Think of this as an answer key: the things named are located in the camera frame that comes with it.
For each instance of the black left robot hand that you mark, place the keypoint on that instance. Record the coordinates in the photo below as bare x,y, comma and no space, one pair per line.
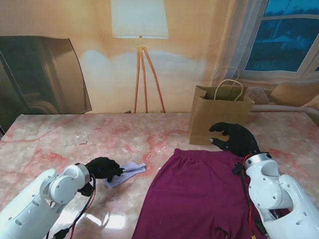
102,168

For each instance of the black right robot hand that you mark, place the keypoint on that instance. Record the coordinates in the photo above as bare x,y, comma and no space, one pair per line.
239,139

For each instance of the lavender sock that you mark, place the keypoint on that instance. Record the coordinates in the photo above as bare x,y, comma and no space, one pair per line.
129,170

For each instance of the kraft paper bag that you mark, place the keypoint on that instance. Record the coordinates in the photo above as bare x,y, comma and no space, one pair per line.
219,112

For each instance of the maroon shorts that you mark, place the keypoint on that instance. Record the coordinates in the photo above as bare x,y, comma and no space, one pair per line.
187,199

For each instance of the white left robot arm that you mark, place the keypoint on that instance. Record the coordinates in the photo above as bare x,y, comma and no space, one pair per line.
32,201

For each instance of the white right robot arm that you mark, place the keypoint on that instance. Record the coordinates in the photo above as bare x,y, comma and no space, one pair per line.
271,189

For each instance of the knitted beige pillow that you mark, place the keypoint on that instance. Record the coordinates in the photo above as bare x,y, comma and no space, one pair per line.
259,95

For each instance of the smooth beige cushion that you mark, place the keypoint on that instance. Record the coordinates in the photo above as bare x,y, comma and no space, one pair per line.
291,93

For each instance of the sheer beige curtain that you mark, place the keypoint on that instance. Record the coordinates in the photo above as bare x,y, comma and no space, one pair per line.
234,37

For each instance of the white framed window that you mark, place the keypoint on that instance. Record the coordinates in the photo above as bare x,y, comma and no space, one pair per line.
281,42

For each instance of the dark framed mirror panel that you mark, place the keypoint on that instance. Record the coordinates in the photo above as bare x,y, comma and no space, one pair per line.
37,74

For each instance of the white shade tripod floor lamp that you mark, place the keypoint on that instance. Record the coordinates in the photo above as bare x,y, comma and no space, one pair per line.
139,20

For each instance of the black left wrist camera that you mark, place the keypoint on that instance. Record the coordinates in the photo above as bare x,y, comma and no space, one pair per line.
86,190

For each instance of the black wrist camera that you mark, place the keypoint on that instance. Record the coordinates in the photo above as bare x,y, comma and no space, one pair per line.
86,190
238,169

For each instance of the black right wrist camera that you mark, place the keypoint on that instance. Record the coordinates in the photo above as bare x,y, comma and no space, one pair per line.
238,169

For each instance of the beige sofa frame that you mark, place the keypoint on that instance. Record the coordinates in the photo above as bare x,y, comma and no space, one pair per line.
279,108

